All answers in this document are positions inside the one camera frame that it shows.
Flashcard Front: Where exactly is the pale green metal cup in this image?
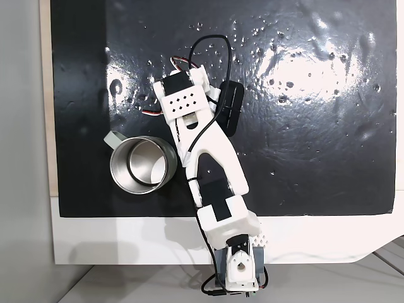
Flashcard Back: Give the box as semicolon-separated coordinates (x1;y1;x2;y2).
102;131;178;196

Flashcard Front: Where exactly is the black oval camera box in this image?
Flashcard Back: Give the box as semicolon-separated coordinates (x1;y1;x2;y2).
216;80;246;138

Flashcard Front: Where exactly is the black camera cable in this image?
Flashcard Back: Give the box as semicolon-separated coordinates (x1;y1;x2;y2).
188;33;234;297

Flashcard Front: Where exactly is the black glossy mat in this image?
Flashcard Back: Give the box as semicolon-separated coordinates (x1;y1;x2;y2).
50;0;397;218

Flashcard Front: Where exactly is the white board sheet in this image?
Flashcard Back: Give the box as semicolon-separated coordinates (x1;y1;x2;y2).
52;189;404;266

